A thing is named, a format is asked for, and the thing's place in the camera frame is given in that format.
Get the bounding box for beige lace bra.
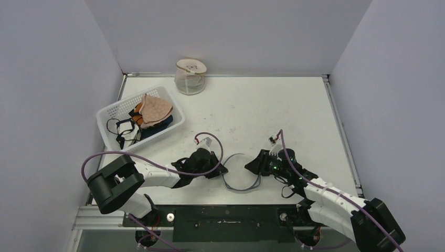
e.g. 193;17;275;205
139;93;173;129

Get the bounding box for white mesh bag beige trim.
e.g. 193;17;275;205
174;58;207;95

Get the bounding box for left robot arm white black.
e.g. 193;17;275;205
84;148;228;226

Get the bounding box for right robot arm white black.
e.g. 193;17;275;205
245;149;406;251

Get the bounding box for navy blue bra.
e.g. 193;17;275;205
140;115;174;140

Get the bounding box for white perforated plastic basket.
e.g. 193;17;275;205
96;85;185;153

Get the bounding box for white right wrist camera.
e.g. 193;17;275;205
269;135;283;156

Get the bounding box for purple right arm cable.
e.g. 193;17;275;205
278;129;404;252

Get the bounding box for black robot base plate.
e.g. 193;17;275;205
141;204;322;243

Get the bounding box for orange bra black straps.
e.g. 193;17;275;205
129;102;145;125

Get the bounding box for aluminium front frame rail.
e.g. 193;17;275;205
71;205;386;230

